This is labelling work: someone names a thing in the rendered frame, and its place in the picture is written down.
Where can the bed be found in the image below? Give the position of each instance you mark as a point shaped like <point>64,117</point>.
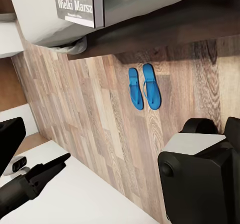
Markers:
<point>129,25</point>

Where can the hardback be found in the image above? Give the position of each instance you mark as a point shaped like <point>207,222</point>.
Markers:
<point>89,13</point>

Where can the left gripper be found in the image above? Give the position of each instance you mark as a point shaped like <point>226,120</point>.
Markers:
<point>29,186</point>

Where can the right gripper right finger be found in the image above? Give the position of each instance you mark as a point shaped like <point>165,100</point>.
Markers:
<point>232,133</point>

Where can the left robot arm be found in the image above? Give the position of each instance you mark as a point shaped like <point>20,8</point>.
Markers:
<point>27,183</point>

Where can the sandal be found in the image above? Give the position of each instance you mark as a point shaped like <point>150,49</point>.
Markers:
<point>135,92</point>
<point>153,94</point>

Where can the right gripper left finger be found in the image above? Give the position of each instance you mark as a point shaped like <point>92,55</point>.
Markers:
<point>12,133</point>

